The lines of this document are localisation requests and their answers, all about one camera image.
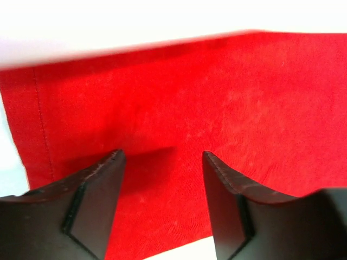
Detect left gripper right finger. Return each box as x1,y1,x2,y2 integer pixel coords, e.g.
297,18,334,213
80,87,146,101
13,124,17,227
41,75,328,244
202,151,346,259

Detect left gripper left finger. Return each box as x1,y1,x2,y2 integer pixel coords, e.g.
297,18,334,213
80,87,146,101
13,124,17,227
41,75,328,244
1,150,125,259

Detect red trousers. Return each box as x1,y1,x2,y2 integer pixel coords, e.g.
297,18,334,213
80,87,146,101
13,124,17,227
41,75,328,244
1,32,346,259

